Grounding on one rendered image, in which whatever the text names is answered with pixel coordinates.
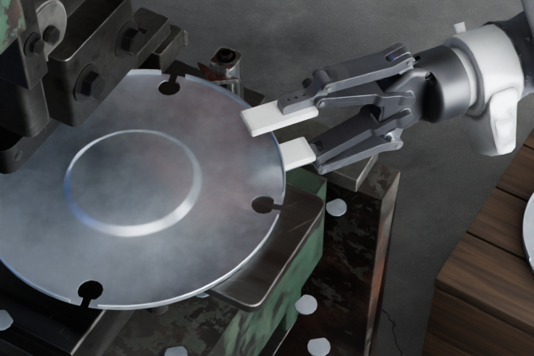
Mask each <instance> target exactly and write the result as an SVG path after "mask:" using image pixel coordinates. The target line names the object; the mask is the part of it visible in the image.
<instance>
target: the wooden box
mask: <svg viewBox="0 0 534 356"><path fill-rule="evenodd" d="M533 192H534V128H533V129H532V131H531V133H530V134H529V135H528V137H527V139H526V140H525V142H524V144H523V145H522V146H521V147H520V149H519V151H518V152H517V154H516V156H515V157H514V158H513V160H512V162H511V163H510V165H509V166H508V168H507V169H506V170H505V172H504V174H503V175H502V177H501V178H500V180H499V181H498V183H497V185H496V187H495V188H494V189H493V190H492V192H491V193H490V195H489V197H488V198H487V200H486V201H485V202H484V204H483V206H482V208H481V209H480V211H479V212H478V213H477V215H476V216H475V218H474V220H473V221H472V223H471V224H470V225H469V227H468V229H467V230H466V233H465V234H464V235H463V236H462V238H461V239H460V241H459V243H458V244H457V246H456V247H455V249H454V250H453V252H452V253H451V255H450V257H449V258H448V259H447V261H446V262H445V264H444V265H443V267H442V268H441V270H440V271H439V273H438V275H437V276H436V278H435V283H434V286H435V288H434V292H433V297H432V302H431V309H430V313H429V318H428V325H427V331H426V334H425V339H424V346H423V350H422V354H421V356H534V274H533V272H532V270H531V268H530V266H529V264H528V261H527V258H526V256H525V253H524V248H523V243H522V223H523V217H524V212H525V208H526V206H527V204H528V201H529V199H530V197H531V196H532V194H533Z"/></svg>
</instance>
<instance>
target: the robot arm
mask: <svg viewBox="0 0 534 356"><path fill-rule="evenodd" d="M521 3H522V6H523V8H524V11H522V12H520V13H519V14H518V15H516V16H515V17H513V18H511V19H509V20H508V21H489V22H487V23H485V24H484V25H483V26H480V27H477V28H474V29H469V30H466V26H465V23H464V22H460V23H457V24H454V28H455V34H454V35H452V36H449V37H448V38H447V39H446V40H445V41H444V43H443V45H440V46H437V47H434V48H430V49H428V50H424V51H422V52H418V53H415V54H414V55H411V53H410V52H409V51H408V50H407V48H406V47H405V46H404V44H403V43H402V42H398V43H396V44H394V45H392V46H390V47H388V48H386V49H384V50H383V51H380V52H375V53H372V54H369V55H365V56H360V57H357V58H353V59H350V60H344V61H342V62H338V63H335V64H329V65H327V66H323V67H320V68H317V69H315V70H314V71H313V73H312V75H313V77H314V79H313V80H311V79H310V77H309V78H306V79H305V80H304V81H303V82H302V85H303V87H304V89H303V90H301V91H296V92H293V93H291V94H288V95H284V96H281V97H280V98H278V99H277V100H276V101H273V102H270V103H266V104H263V105H260V106H256V107H253V108H250V109H248V110H244V111H241V112H240V118H241V120H242V121H243V123H244V125H245V127H246V128H247V130H248V132H249V133H250V136H252V137H254V136H257V135H259V134H263V133H266V132H269V131H272V130H276V129H279V128H281V127H284V126H288V125H291V124H293V123H296V122H301V121H303V120H306V119H309V118H313V117H315V116H317V115H318V110H317V109H316V107H317V108H327V107H336V106H353V105H362V104H366V105H365V106H363V107H361V109H360V112H359V113H358V114H356V115H355V116H353V117H351V118H348V119H347V120H346V121H344V122H341V123H340V124H338V125H337V126H334V127H333V128H331V129H329V130H327V131H325V132H324V133H322V134H320V135H318V136H317V137H314V138H312V139H311V140H310V141H306V140H305V138H304V137H300V138H297V139H294V140H291V141H287V142H285V143H282V144H279V146H280V148H281V152H282V155H283V158H284V166H285V171H286V172H287V171H289V170H292V169H294V168H299V167H301V166H304V165H306V164H313V165H314V167H315V169H316V171H317V172H318V173H319V174H320V175H323V174H325V173H327V172H331V171H333V170H336V169H338V168H341V167H343V166H346V165H349V164H352V163H354V162H356V161H360V160H362V159H364V158H367V157H370V156H373V155H375V154H377V153H380V152H383V151H389V150H396V149H399V148H400V147H402V145H403V142H402V140H401V139H400V136H401V133H402V131H403V129H406V128H408V127H410V126H411V125H413V124H414V123H416V122H418V121H426V122H430V123H435V124H436V123H441V122H445V121H447V120H450V119H452V118H456V117H458V116H460V117H461V120H462V124H463V127H464V130H465V132H466V136H467V139H468V142H469V144H470V148H471V150H472V151H473V152H475V153H480V154H484V155H488V156H496V155H501V154H505V153H510V152H512V151H513V149H514V148H515V142H516V123H517V102H518V101H519V100H520V99H522V98H523V97H525V96H526V95H528V94H530V93H534V0H521ZM329 77H332V80H330V79H329ZM315 106H316V107H315ZM371 114H373V116H374V117H375V118H376V120H377V121H378V122H379V123H376V122H375V120H374V119H373V117H372V116H371ZM317 148H319V149H317Z"/></svg>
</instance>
